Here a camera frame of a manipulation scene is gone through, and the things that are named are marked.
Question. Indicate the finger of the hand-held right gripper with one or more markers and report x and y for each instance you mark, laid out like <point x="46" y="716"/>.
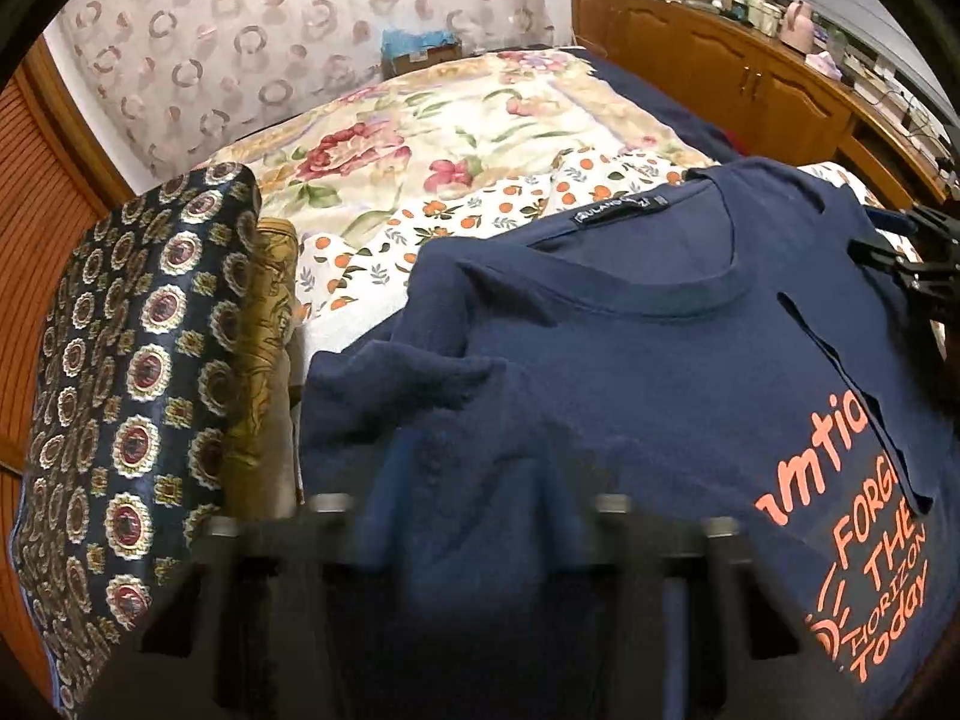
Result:
<point x="892" y="223"/>
<point x="881" y="259"/>

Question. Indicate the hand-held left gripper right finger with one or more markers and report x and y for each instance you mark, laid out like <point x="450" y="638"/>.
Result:
<point x="637" y="585"/>

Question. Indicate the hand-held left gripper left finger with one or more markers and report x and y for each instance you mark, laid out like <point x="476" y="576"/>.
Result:
<point x="274" y="585"/>

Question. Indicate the navy blue printed t-shirt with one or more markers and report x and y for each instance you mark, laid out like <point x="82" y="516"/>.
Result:
<point x="600" y="360"/>

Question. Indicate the pink cloth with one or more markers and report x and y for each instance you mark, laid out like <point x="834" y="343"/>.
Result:
<point x="825" y="64"/>

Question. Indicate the pink kettle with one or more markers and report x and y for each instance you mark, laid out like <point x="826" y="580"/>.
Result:
<point x="796" y="24"/>

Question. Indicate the gold patterned pillow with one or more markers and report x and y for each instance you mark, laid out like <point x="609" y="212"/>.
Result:
<point x="259" y="360"/>

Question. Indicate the wooden cabinet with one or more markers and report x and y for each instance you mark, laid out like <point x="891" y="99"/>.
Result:
<point x="720" y="67"/>

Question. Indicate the navy medallion-pattern pillow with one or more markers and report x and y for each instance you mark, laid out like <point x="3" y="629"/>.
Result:
<point x="135" y="390"/>

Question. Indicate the dark navy blanket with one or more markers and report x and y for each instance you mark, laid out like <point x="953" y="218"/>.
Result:
<point x="652" y="101"/>

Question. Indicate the orange fruit print bed sheet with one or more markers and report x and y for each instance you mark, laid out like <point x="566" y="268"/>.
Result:
<point x="465" y="229"/>

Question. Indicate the floral blanket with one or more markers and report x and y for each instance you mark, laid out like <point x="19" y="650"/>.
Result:
<point x="420" y="135"/>

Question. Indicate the cardboard box with blue cloth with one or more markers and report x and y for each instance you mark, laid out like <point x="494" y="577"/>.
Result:
<point x="420" y="52"/>

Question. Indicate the circle patterned wall curtain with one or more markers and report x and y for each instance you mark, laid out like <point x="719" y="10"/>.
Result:
<point x="262" y="37"/>

